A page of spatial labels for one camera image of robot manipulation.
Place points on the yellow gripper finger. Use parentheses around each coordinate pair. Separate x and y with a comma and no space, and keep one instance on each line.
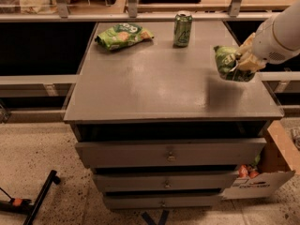
(249,62)
(246,46)

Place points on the green jalapeno chip bag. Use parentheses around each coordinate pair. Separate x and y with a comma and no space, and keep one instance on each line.
(226,61)

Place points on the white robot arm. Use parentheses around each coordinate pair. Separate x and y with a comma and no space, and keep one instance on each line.
(275,41)

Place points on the green soda can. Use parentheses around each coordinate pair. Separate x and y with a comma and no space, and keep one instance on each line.
(182,28)

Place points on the green chip bag with crackers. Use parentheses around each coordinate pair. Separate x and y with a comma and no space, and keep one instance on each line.
(122,35)

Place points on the top grey drawer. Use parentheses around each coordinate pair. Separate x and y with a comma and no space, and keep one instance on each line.
(165,153)

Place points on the grey drawer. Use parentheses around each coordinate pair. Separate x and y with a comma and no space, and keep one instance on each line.
(158,181)
(171,201)
(165,153)

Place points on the cardboard box with snacks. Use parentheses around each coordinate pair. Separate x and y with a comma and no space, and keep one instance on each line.
(279,162)

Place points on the red snack packs in box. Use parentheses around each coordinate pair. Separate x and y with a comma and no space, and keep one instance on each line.
(247,171)

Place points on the grey drawer cabinet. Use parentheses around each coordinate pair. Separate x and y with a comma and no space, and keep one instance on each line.
(155,91)

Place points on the bottom grey drawer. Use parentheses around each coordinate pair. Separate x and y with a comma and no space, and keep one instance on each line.
(171,201)

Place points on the middle grey drawer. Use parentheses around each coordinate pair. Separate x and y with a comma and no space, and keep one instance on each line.
(158,181)

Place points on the black stand with orange clamp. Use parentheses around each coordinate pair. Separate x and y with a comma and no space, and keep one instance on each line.
(26,206)

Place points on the metal shelf rail frame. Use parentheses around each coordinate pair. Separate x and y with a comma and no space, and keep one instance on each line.
(13,11)

